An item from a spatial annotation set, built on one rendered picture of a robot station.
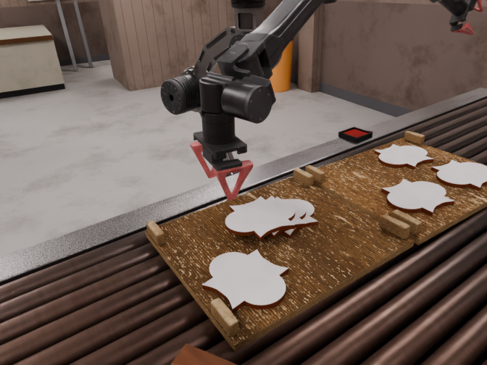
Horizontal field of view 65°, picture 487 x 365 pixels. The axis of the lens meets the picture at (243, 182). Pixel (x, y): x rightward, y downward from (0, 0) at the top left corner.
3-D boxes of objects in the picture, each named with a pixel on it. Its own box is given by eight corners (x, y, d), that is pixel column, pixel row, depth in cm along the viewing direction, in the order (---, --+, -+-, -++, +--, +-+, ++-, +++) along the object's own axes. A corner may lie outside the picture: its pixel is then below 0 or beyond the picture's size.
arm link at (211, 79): (217, 68, 67) (191, 74, 63) (246, 74, 62) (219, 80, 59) (219, 107, 70) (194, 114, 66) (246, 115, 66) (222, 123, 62)
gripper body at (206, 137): (225, 136, 75) (223, 98, 71) (248, 155, 67) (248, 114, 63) (193, 142, 72) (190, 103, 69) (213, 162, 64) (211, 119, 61)
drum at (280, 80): (298, 89, 526) (299, 38, 494) (272, 94, 510) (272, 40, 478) (282, 83, 558) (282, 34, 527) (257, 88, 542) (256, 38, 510)
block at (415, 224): (389, 221, 79) (390, 211, 78) (395, 219, 80) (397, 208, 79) (414, 236, 75) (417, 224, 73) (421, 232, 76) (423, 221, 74)
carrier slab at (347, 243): (146, 236, 81) (144, 230, 81) (295, 179, 101) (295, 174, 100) (235, 353, 55) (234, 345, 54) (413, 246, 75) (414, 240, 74)
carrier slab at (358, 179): (301, 179, 101) (301, 173, 100) (403, 141, 120) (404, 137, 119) (418, 245, 75) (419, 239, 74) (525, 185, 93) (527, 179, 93)
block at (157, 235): (146, 232, 80) (144, 221, 78) (155, 229, 81) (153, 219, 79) (158, 247, 75) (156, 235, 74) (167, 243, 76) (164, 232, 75)
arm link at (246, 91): (251, 83, 72) (237, 42, 67) (301, 95, 65) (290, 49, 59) (209, 123, 68) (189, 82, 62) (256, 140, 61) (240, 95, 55)
